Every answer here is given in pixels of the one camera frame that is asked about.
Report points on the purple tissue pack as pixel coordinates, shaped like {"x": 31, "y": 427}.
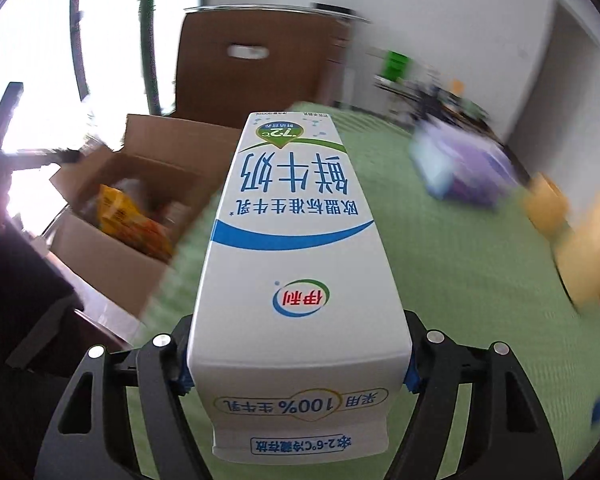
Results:
{"x": 462, "y": 166}

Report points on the yellow thermos jug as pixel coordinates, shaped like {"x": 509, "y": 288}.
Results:
{"x": 577, "y": 258}

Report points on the blue bottle cap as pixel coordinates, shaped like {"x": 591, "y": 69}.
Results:
{"x": 595, "y": 414}

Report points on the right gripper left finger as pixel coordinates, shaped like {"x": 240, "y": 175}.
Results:
{"x": 90, "y": 434}

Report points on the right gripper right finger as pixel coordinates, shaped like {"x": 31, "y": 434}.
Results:
{"x": 507, "y": 435}

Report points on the cardboard box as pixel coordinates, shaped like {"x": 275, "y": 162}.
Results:
{"x": 171, "y": 168}

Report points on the low side table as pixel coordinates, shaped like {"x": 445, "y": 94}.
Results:
{"x": 427, "y": 98}

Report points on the green checkered tablecloth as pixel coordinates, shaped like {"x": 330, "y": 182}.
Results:
{"x": 478, "y": 275}

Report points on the yellow round cup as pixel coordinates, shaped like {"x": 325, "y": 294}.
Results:
{"x": 545, "y": 205}

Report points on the yellow snack bag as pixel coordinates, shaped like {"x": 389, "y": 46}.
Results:
{"x": 119, "y": 218}

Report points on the white milk carton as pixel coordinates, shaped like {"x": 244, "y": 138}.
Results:
{"x": 299, "y": 344}

